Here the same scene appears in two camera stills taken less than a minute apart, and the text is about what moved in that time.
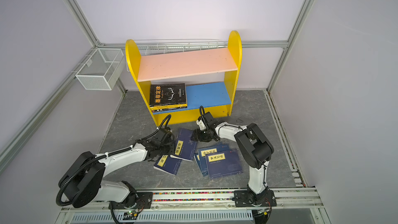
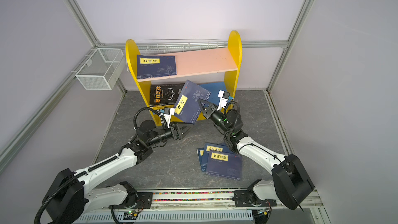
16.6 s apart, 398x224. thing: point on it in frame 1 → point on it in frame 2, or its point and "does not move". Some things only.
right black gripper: (197, 137) → (214, 111)
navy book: (202, 153) does not move
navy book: (167, 163) → (187, 109)
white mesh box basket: (102, 69) does not move
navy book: (185, 147) → (150, 66)
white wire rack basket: (149, 47) does not move
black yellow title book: (167, 94) does not move
